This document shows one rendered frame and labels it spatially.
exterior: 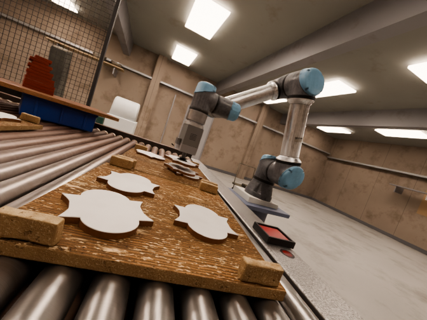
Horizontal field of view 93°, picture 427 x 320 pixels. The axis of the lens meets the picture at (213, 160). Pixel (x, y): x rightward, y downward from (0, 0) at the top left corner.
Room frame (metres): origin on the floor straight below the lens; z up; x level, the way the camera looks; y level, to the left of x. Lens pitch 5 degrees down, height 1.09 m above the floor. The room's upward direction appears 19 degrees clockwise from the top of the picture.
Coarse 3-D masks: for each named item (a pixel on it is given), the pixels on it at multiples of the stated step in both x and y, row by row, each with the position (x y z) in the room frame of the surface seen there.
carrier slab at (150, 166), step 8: (128, 152) 0.82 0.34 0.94; (136, 152) 0.88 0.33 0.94; (144, 160) 0.78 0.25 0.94; (152, 160) 0.84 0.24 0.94; (168, 160) 0.99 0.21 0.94; (136, 168) 0.61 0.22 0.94; (144, 168) 0.65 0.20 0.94; (152, 168) 0.69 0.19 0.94; (160, 168) 0.73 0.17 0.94; (192, 168) 0.99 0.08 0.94; (160, 176) 0.62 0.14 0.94; (168, 176) 0.66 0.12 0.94; (176, 176) 0.70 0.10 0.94; (200, 176) 0.86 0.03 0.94; (184, 184) 0.64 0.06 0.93; (192, 184) 0.66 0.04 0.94
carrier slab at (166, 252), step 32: (64, 192) 0.31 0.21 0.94; (160, 192) 0.47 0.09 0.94; (192, 192) 0.56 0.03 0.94; (64, 224) 0.23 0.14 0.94; (160, 224) 0.32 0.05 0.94; (32, 256) 0.19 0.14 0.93; (64, 256) 0.19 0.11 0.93; (96, 256) 0.20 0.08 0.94; (128, 256) 0.22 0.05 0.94; (160, 256) 0.24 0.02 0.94; (192, 256) 0.26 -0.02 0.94; (224, 256) 0.29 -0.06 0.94; (256, 256) 0.32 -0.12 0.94; (224, 288) 0.24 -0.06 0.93; (256, 288) 0.25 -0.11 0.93
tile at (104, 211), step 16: (96, 192) 0.33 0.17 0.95; (112, 192) 0.35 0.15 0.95; (80, 208) 0.26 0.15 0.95; (96, 208) 0.28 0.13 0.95; (112, 208) 0.29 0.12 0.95; (128, 208) 0.31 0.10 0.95; (80, 224) 0.24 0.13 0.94; (96, 224) 0.24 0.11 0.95; (112, 224) 0.25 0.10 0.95; (128, 224) 0.27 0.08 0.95; (144, 224) 0.29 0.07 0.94
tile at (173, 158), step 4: (164, 156) 0.77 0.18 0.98; (168, 156) 0.76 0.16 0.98; (172, 156) 0.79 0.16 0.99; (176, 156) 0.83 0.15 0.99; (172, 160) 0.73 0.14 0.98; (176, 160) 0.73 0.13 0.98; (188, 160) 0.85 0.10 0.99; (184, 164) 0.72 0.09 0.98; (188, 164) 0.73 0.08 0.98; (192, 164) 0.75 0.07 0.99; (196, 164) 0.80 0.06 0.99
